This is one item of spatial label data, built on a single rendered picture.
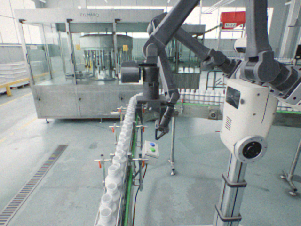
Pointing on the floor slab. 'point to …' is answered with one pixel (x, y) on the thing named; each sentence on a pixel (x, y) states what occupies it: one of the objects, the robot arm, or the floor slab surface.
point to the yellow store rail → (11, 84)
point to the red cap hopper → (234, 21)
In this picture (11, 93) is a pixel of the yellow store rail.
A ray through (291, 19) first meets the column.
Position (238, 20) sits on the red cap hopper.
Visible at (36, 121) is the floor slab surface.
